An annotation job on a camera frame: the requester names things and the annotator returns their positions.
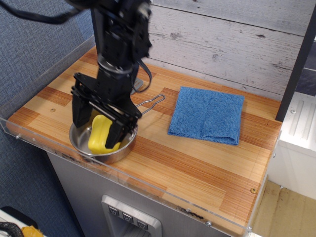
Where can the yellow toy capsicum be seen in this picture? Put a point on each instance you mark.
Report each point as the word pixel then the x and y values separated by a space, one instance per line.
pixel 99 135

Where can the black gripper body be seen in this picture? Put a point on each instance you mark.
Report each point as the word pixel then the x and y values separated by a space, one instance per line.
pixel 110 92

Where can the blue folded cloth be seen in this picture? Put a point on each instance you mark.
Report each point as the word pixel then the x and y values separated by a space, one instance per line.
pixel 207 115

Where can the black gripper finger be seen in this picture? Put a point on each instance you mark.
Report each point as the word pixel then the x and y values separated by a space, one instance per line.
pixel 81 110
pixel 118 131

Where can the white ridged side unit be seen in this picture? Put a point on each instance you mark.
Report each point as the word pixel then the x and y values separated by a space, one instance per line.
pixel 293 165

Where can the small steel pan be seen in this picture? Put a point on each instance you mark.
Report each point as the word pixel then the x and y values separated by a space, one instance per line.
pixel 79 138

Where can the yellow object bottom left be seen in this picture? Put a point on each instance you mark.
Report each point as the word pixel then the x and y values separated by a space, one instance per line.
pixel 31 231

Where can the green handled grey spatula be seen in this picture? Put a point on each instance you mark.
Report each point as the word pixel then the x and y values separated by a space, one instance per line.
pixel 137 85

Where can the clear acrylic table guard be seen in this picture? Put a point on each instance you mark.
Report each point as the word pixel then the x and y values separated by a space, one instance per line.
pixel 206 181

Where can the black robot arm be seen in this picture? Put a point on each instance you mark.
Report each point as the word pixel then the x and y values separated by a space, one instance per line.
pixel 122 33

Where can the grey cabinet with dispenser panel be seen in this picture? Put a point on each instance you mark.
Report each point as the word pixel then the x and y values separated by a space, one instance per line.
pixel 106 208

